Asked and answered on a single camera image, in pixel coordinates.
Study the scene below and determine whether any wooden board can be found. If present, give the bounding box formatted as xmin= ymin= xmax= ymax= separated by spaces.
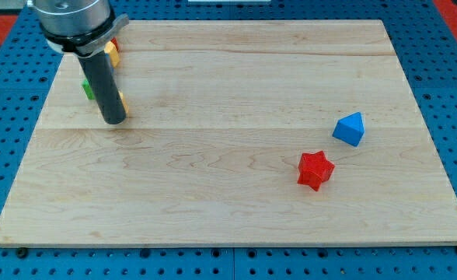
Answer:
xmin=0 ymin=20 xmax=457 ymax=248

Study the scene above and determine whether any red star block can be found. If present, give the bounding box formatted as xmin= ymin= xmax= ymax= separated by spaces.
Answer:
xmin=297 ymin=151 xmax=335 ymax=191

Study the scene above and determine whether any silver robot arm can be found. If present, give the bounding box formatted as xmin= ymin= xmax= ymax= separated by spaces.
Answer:
xmin=26 ymin=0 xmax=130 ymax=124

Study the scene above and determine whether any green star block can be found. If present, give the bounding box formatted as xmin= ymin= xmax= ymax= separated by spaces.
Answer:
xmin=82 ymin=79 xmax=95 ymax=100

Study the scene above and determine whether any yellow heart block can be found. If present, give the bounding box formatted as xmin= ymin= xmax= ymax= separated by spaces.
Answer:
xmin=118 ymin=91 xmax=129 ymax=115

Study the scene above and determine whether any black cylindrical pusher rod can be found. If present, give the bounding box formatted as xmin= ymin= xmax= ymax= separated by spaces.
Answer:
xmin=78 ymin=51 xmax=127 ymax=124

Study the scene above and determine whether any yellow pentagon block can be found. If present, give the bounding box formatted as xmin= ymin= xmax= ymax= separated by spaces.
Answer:
xmin=104 ymin=41 xmax=120 ymax=68

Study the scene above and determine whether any blue triangle block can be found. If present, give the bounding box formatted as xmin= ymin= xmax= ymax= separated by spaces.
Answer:
xmin=333 ymin=112 xmax=365 ymax=147

